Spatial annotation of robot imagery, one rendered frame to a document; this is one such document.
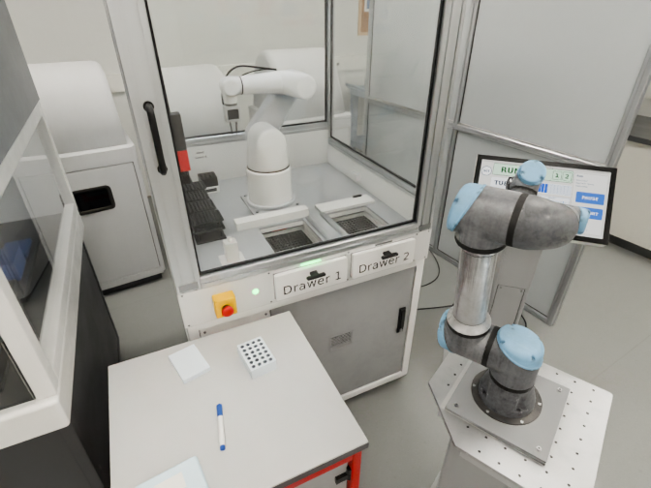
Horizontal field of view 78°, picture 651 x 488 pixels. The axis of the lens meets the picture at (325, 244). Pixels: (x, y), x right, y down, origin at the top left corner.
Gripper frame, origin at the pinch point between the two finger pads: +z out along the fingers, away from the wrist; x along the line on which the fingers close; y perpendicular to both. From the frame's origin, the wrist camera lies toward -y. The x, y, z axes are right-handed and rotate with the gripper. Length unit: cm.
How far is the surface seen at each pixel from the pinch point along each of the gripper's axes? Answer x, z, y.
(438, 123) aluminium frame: 29.8, -18.7, 22.0
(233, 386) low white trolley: 74, -41, -78
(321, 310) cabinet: 64, 3, -52
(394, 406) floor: 31, 59, -93
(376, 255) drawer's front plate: 45, -1, -26
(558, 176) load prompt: -18.3, 15.0, 19.7
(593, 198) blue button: -31.5, 15.0, 12.3
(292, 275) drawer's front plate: 71, -21, -41
